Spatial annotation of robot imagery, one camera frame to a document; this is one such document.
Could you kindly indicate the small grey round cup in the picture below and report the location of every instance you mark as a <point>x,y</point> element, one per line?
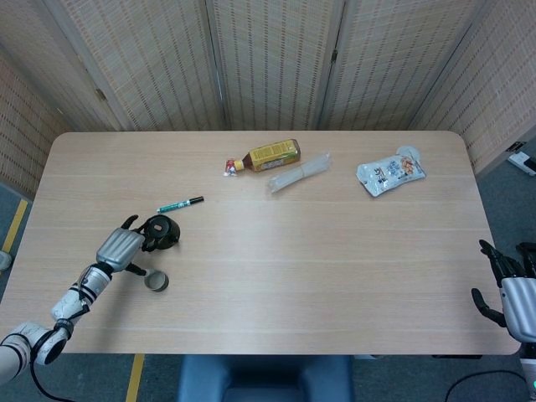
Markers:
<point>161,286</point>

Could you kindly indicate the red white candy wrapper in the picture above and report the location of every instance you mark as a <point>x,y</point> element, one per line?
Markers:
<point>229,167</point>

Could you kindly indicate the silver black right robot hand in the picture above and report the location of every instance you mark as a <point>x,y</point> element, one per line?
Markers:
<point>519,301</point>

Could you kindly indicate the tea bottle yellow label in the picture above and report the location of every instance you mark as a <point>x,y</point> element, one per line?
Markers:
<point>272,156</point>

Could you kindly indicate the white grey round object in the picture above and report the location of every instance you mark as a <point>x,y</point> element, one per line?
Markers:
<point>4,260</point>

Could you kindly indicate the white blue snack bag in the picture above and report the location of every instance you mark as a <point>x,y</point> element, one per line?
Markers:
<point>389,171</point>

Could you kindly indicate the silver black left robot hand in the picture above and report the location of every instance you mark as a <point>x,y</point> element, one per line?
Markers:
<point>117,249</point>

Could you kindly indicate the clear plastic straw bundle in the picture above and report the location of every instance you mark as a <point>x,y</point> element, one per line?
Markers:
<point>299,172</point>

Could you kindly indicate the green marker pen black cap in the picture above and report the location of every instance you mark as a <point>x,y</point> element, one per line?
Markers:
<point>178,205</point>

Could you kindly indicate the white power strip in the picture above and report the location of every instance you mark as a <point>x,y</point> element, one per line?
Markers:
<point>523,161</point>

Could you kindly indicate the woven bamboo folding screen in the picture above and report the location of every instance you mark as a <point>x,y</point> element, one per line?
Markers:
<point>272,63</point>

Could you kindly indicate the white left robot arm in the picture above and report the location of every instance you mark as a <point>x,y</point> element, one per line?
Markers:
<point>71,303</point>

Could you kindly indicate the blue robot base seat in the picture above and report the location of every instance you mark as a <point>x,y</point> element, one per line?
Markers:
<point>264,379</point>

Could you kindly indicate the yellow floor tape strip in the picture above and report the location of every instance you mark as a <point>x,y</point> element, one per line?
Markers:
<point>16,226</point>

